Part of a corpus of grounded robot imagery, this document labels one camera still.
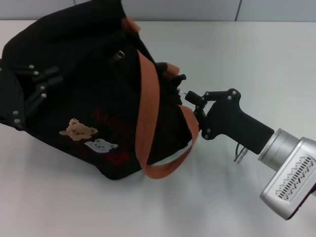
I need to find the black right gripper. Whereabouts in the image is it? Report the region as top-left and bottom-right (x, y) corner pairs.
(185, 87), (275, 156)

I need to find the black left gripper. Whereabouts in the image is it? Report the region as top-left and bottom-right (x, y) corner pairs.
(0, 64), (65, 130)

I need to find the black food bag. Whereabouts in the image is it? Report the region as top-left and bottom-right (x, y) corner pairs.
(0, 0), (200, 181)

